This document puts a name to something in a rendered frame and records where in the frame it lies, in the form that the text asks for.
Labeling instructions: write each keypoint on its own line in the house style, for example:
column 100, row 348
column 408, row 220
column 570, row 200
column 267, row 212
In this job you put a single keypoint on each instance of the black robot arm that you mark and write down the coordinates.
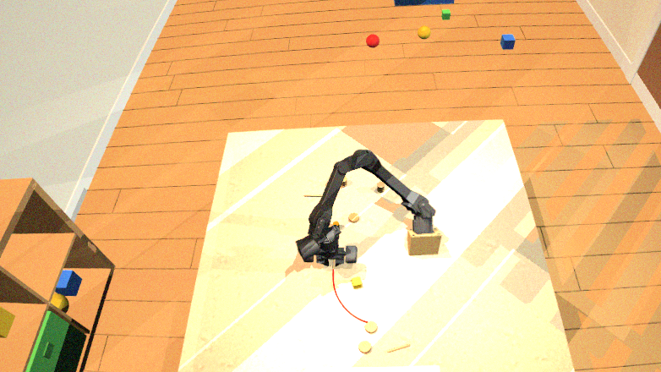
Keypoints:
column 321, row 235

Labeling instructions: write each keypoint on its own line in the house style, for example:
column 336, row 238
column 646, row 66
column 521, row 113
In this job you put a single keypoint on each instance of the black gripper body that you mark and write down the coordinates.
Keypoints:
column 351, row 254

